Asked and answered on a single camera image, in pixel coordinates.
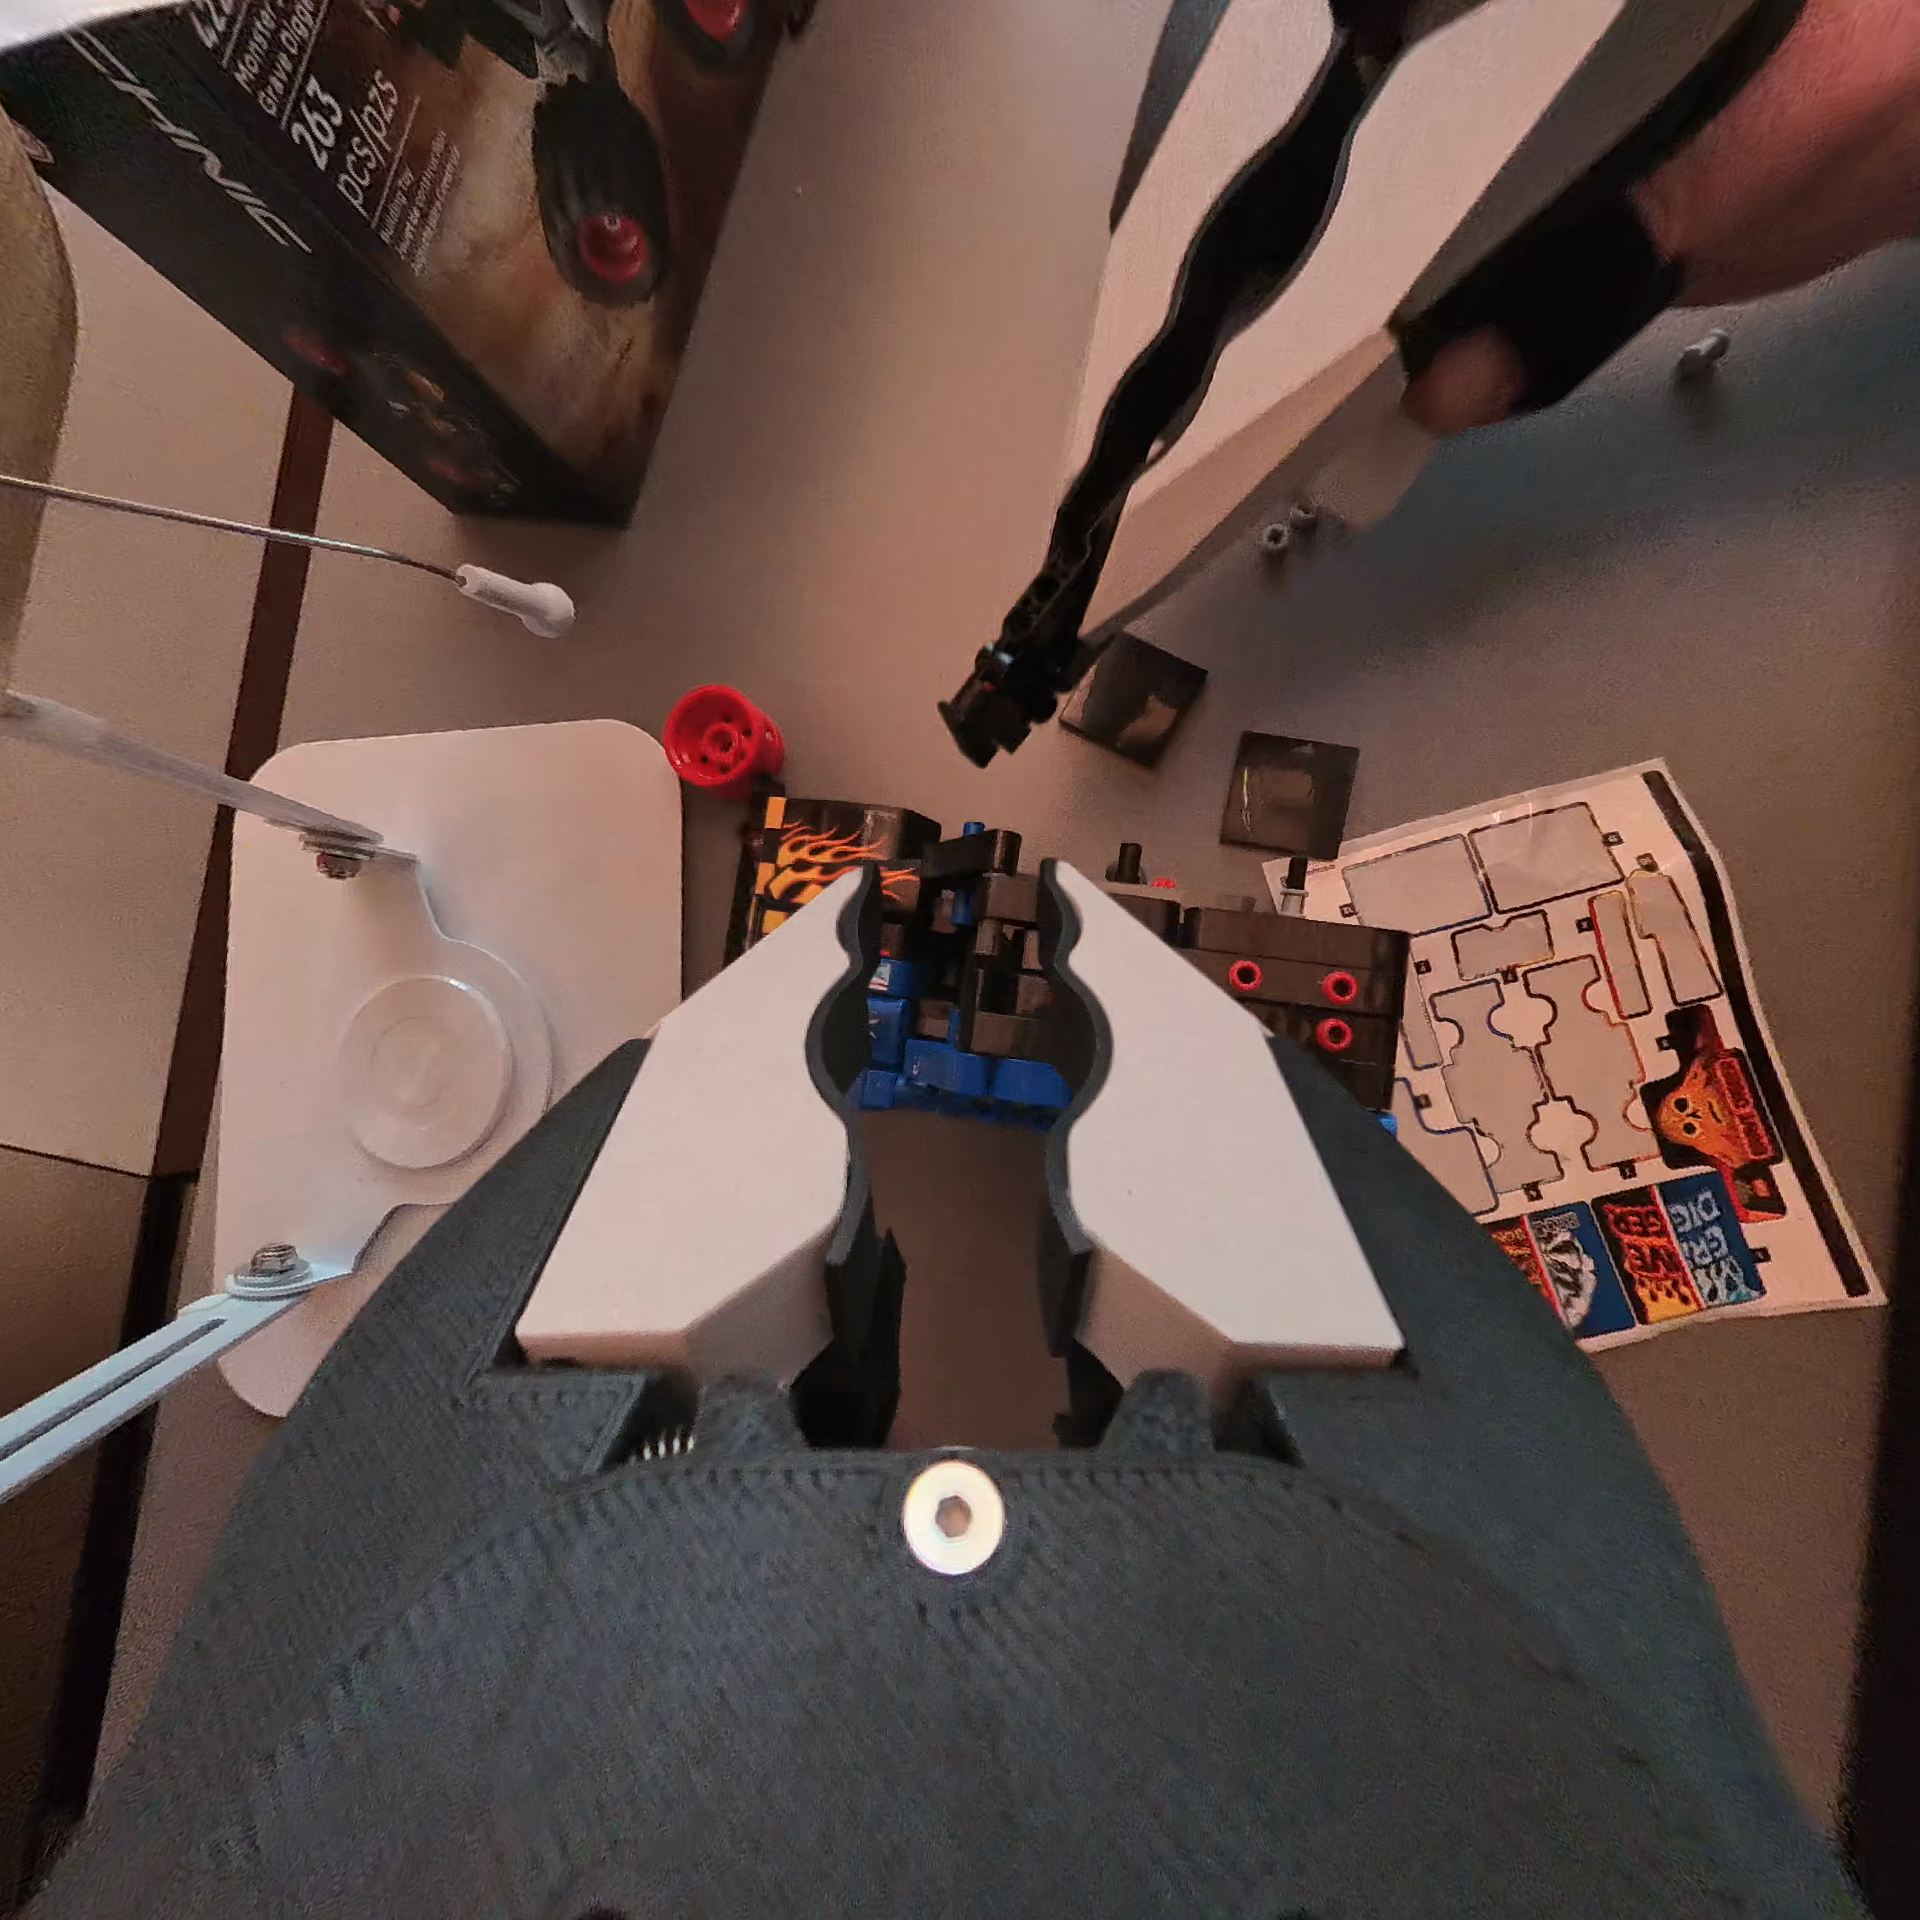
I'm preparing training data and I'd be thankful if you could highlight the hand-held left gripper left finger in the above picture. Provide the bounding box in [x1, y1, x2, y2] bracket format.
[512, 861, 888, 1378]

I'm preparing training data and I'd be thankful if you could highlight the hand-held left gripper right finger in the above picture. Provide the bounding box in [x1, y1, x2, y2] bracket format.
[1035, 858, 1415, 1442]

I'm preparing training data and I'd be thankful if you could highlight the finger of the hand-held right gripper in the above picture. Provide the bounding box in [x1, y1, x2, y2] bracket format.
[1053, 0, 1354, 578]
[1077, 0, 1636, 644]

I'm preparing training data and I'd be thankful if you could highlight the blue black toy brick truck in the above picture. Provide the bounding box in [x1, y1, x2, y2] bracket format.
[726, 796, 1415, 1129]

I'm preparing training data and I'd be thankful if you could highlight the black flame sticker brick panel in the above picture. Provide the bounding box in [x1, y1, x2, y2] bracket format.
[938, 496, 1142, 770]

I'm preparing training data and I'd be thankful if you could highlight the person's right hand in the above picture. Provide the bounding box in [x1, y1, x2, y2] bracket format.
[1411, 0, 1920, 441]

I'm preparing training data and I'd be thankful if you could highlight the sticker sheet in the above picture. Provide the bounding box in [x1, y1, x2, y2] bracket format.
[1259, 756, 1888, 1355]

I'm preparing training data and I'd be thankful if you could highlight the white book stand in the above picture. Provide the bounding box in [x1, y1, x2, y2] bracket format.
[0, 105, 693, 1504]

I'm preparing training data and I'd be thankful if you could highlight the black square tile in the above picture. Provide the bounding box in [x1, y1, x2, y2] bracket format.
[1055, 632, 1212, 770]
[1218, 729, 1365, 867]

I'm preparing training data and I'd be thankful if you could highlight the red wheel rim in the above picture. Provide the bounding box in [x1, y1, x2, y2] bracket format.
[663, 686, 789, 792]

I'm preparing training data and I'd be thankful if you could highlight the brick set box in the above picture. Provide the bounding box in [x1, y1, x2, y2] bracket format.
[0, 0, 783, 531]

